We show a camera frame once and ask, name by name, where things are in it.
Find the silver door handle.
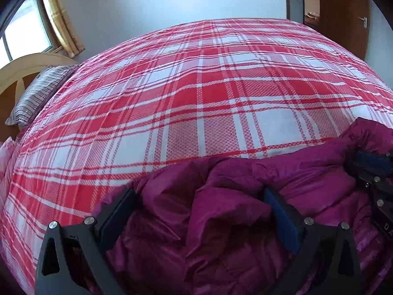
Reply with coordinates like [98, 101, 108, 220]
[358, 17, 368, 29]

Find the red white plaid bed cover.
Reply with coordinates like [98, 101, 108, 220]
[1, 19, 392, 294]

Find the magenta quilted down jacket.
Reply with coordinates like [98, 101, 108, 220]
[107, 118, 392, 294]

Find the pink floral folded quilt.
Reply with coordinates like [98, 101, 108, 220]
[0, 137, 21, 208]

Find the window with frame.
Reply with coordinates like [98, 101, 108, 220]
[1, 0, 61, 67]

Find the brown wooden door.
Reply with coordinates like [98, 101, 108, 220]
[318, 0, 370, 60]

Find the striped pillow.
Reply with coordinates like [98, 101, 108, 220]
[5, 65, 79, 127]

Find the cream wooden headboard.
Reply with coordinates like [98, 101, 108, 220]
[0, 53, 77, 142]

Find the yellow curtain right panel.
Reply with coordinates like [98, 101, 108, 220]
[43, 0, 85, 59]

